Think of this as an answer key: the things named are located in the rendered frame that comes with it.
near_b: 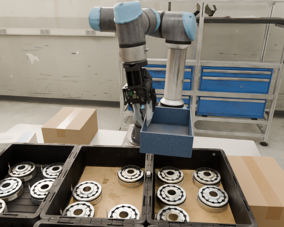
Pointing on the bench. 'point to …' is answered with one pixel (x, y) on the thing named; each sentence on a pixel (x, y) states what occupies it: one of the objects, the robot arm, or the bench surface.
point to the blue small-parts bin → (168, 133)
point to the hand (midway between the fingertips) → (145, 121)
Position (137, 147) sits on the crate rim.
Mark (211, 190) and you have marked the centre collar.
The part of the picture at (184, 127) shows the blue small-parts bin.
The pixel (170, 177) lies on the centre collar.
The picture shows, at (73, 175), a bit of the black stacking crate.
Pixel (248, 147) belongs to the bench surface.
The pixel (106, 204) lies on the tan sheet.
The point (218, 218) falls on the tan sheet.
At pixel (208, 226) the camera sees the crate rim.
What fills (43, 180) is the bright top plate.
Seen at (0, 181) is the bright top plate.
